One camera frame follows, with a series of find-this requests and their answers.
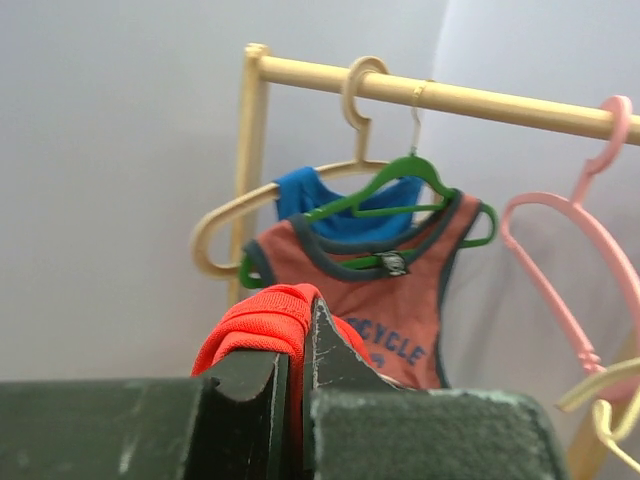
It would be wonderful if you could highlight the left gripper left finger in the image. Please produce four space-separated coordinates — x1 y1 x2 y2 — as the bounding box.
1 351 289 479

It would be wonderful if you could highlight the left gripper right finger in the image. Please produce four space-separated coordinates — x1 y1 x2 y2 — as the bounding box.
303 298 570 480

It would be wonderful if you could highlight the red tank top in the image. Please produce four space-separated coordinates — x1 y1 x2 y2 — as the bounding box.
189 282 381 451

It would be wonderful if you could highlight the cream wooden hanger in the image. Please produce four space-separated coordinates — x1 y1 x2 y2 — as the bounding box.
556 357 639 474

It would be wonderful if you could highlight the pink plastic hanger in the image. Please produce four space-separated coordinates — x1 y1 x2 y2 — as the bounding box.
499 94 640 404

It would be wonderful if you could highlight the maroon motorcycle tank top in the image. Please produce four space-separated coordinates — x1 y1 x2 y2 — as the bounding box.
244 191 481 389

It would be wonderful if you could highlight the blue tank top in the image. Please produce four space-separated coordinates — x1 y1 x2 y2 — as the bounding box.
274 166 424 243

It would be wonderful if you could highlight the green velvet hanger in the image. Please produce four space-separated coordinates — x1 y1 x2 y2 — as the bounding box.
238 107 500 290

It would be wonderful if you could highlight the beige plastic hanger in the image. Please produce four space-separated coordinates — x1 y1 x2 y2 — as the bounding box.
189 55 446 279

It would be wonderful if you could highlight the wooden clothes rack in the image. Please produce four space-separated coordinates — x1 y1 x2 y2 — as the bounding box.
218 43 639 479

